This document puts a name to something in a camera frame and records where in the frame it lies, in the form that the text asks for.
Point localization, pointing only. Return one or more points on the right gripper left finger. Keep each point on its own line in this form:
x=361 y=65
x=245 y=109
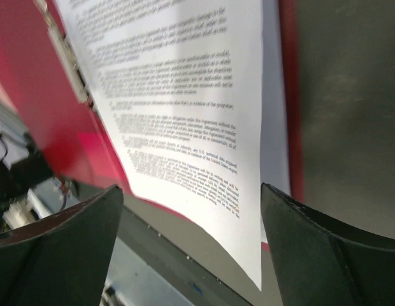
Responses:
x=62 y=259

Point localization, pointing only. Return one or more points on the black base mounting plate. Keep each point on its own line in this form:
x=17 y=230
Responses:
x=190 y=260

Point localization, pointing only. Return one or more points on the metal folder clip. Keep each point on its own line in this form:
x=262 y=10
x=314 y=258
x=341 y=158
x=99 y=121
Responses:
x=65 y=55

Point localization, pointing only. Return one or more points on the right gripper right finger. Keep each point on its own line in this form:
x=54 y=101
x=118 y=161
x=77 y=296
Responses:
x=319 y=260

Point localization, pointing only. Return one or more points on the red plastic folder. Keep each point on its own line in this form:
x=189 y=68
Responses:
x=72 y=136

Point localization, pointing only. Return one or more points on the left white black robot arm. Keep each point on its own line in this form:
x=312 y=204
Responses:
x=19 y=203

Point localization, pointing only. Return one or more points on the stack of printed papers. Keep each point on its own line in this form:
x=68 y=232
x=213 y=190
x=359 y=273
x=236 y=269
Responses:
x=178 y=87

